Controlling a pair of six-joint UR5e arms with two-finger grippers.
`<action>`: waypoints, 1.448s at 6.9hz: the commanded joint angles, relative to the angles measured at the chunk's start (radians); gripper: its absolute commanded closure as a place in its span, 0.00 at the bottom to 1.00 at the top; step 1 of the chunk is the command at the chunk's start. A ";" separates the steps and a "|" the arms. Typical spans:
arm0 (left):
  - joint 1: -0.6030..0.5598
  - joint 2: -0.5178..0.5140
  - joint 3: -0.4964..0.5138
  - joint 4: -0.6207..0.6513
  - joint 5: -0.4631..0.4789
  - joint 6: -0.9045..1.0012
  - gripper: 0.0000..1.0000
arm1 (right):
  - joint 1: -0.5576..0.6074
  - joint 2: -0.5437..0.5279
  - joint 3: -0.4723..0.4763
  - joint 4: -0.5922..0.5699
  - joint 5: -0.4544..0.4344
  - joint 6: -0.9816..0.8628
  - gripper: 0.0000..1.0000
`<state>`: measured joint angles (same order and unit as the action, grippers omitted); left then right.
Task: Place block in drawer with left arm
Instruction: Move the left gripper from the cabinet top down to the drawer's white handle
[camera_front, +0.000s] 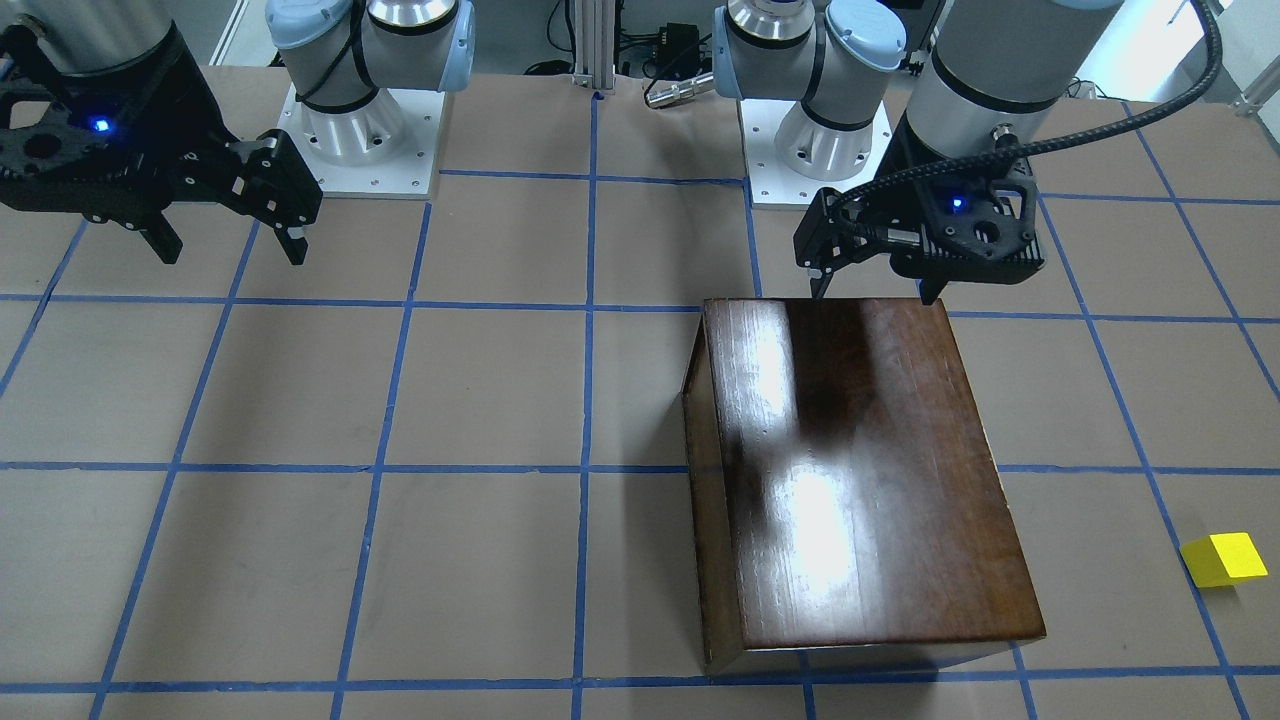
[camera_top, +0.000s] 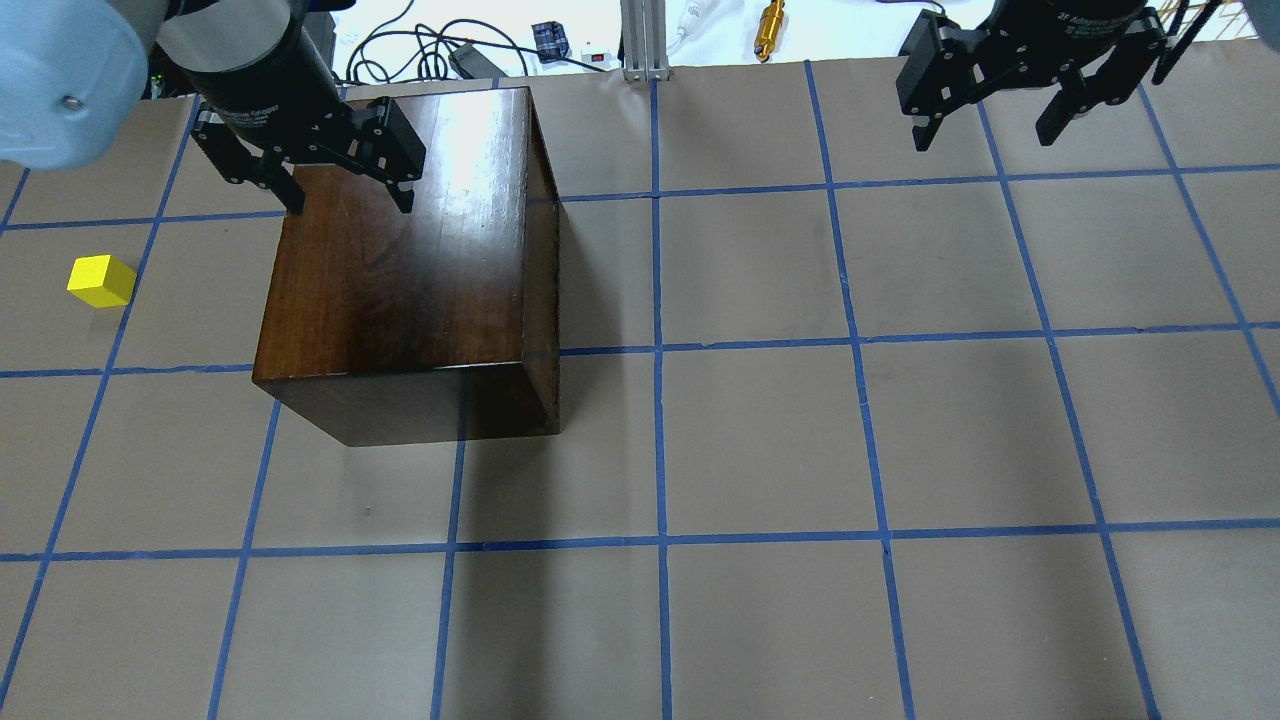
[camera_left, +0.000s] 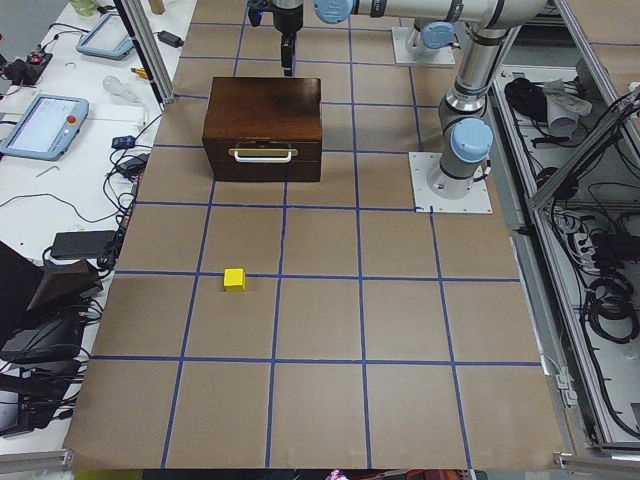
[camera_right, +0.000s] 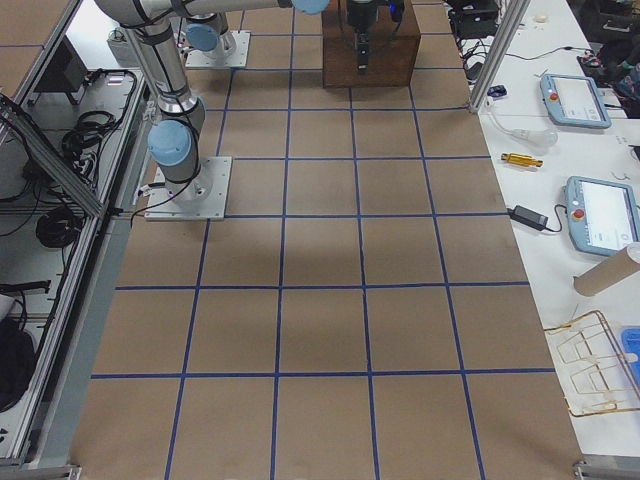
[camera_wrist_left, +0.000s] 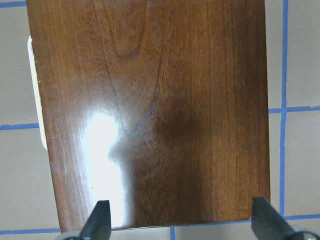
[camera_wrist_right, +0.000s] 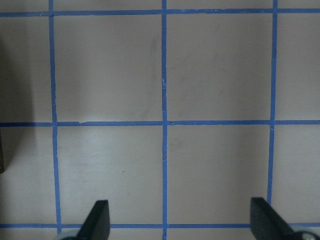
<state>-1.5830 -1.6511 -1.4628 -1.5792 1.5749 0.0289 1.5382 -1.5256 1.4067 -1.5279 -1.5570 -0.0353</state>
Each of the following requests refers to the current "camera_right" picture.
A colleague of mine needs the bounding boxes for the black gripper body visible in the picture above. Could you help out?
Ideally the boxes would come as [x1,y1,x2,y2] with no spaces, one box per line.
[346,0,380,34]

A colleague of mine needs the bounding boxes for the dark wooden drawer cabinet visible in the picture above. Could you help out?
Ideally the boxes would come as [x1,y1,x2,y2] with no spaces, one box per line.
[321,1,421,89]

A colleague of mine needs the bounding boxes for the small blue device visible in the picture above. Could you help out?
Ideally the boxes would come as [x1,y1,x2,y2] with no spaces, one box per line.
[487,85,507,98]

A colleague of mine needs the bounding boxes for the gold cylindrical tool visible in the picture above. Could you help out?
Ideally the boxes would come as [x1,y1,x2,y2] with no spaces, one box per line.
[501,153,543,168]

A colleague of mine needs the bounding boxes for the clear light bulb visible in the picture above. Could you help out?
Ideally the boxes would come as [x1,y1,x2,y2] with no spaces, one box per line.
[508,129,558,149]

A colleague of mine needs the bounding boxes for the far blue teach pendant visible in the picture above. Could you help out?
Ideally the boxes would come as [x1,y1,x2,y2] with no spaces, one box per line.
[540,74,612,130]

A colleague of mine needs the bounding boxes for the blue teach pendant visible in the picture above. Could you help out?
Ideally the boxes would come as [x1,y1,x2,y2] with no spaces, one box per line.
[540,74,612,130]
[564,176,639,256]

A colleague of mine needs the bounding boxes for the black power adapter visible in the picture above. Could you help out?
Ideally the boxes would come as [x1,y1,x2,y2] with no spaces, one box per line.
[507,205,548,231]

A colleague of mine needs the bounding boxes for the near blue teach pendant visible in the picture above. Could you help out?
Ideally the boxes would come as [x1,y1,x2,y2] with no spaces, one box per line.
[564,176,639,256]

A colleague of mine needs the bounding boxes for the cardboard tube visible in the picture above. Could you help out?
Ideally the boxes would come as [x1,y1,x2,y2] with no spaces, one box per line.
[573,242,639,297]

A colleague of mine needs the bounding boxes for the blue plastic tray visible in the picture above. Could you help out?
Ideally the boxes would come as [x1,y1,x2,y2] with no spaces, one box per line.
[613,325,639,397]

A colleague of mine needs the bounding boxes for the aluminium frame post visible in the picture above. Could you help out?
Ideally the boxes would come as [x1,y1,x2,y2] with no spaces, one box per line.
[468,0,530,113]

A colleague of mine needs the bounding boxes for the coiled black cables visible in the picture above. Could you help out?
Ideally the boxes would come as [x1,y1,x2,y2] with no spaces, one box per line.
[59,109,119,174]

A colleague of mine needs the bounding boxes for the gold wire rack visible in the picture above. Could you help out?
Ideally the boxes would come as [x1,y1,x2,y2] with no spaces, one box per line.
[544,310,639,418]

